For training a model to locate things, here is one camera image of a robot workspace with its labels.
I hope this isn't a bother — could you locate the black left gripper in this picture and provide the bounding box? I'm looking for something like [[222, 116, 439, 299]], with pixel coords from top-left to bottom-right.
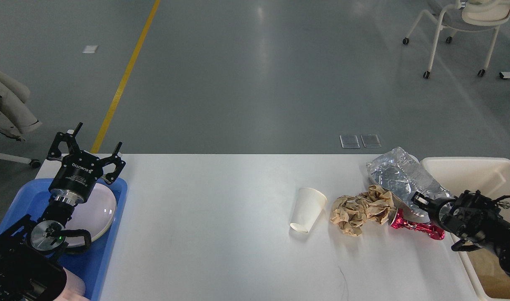
[[47, 122, 126, 204]]

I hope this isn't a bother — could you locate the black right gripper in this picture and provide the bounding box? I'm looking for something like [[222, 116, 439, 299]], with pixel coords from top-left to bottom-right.
[[411, 191, 462, 232]]

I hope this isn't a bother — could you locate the foil bag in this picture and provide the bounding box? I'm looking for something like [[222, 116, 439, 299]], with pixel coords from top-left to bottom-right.
[[367, 147, 452, 222]]

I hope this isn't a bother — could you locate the pink plate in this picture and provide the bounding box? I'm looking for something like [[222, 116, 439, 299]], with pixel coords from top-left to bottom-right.
[[66, 183, 117, 230]]

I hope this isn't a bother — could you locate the brown paper bag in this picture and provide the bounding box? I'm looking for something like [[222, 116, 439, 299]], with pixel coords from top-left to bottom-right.
[[467, 249, 510, 299]]

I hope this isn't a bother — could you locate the pink mug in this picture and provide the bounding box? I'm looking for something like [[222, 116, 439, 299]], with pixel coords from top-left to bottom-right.
[[56, 268, 89, 301]]

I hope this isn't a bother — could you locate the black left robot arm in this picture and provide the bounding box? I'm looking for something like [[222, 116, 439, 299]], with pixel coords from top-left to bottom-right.
[[0, 122, 126, 301]]

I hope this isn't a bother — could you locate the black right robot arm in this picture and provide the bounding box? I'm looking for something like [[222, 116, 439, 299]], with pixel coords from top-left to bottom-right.
[[411, 190, 510, 277]]

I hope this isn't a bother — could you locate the crushed red can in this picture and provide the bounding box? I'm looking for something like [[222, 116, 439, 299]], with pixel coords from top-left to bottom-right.
[[389, 208, 444, 240]]

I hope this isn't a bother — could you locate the white chair with jacket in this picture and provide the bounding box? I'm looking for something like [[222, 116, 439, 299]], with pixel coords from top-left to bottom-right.
[[0, 153, 41, 169]]

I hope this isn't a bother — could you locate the blue plastic tray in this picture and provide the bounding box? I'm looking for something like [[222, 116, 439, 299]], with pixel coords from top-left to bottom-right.
[[0, 178, 128, 301]]

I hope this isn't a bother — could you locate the light green plate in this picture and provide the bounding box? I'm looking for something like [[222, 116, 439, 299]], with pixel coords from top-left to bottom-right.
[[65, 225, 111, 248]]

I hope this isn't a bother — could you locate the crumpled brown paper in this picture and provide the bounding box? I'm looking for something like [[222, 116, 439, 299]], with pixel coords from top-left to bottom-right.
[[330, 185, 400, 237]]

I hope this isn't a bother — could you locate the floor outlet plate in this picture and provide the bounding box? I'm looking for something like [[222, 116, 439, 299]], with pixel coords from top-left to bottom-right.
[[360, 134, 382, 148], [339, 135, 360, 149]]

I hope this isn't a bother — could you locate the white paper on floor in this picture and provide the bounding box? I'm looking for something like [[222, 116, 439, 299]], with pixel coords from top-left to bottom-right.
[[82, 45, 99, 54]]

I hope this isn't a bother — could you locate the lying white paper cup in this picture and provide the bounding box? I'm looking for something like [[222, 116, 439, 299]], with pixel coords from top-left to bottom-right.
[[289, 187, 327, 234]]

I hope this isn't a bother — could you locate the white rolling chair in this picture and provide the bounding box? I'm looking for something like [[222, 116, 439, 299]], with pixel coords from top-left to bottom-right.
[[402, 0, 510, 79]]

